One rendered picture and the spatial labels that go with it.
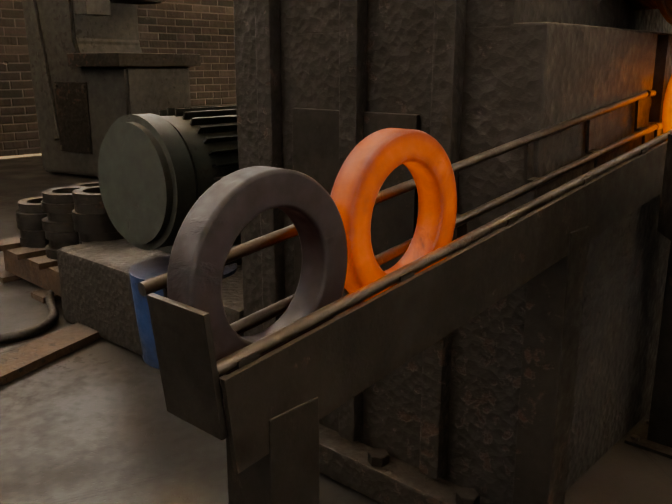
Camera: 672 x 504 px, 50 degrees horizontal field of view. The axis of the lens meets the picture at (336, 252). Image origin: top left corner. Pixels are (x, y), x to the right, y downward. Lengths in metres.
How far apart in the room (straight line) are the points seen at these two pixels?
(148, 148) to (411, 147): 1.33
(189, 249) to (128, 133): 1.51
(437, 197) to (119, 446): 1.11
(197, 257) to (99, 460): 1.15
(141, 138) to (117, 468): 0.87
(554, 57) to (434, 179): 0.43
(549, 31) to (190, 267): 0.73
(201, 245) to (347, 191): 0.18
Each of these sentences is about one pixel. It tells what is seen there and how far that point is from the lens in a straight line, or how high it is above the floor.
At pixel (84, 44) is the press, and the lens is 5.58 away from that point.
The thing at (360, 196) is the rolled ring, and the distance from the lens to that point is 0.67.
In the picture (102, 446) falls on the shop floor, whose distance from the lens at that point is 1.72.
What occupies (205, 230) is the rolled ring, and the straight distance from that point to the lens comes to 0.56.
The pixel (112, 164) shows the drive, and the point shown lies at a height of 0.54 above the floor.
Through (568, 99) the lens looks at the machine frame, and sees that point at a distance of 1.21.
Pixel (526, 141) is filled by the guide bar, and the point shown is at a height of 0.71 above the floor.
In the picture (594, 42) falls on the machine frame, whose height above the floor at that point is 0.85.
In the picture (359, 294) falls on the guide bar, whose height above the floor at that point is 0.61.
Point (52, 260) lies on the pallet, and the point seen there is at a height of 0.14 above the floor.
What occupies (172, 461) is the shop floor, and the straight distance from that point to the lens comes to 1.62.
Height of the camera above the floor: 0.81
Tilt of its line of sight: 15 degrees down
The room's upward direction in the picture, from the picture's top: straight up
